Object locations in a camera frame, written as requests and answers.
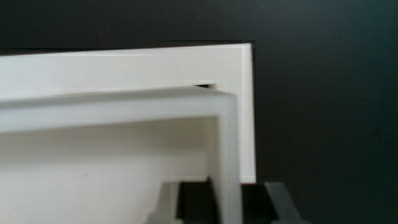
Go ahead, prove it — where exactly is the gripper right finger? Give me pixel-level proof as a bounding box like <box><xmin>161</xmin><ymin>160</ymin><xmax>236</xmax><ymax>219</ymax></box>
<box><xmin>264</xmin><ymin>182</ymin><xmax>309</xmax><ymax>224</ymax></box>

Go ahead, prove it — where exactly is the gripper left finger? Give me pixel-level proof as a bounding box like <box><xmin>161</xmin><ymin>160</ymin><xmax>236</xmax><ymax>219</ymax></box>
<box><xmin>152</xmin><ymin>182</ymin><xmax>183</xmax><ymax>224</ymax></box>

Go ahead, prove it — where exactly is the white drawer cabinet frame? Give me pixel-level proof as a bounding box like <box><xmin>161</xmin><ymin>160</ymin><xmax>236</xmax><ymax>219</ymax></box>
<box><xmin>0</xmin><ymin>44</ymin><xmax>255</xmax><ymax>224</ymax></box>

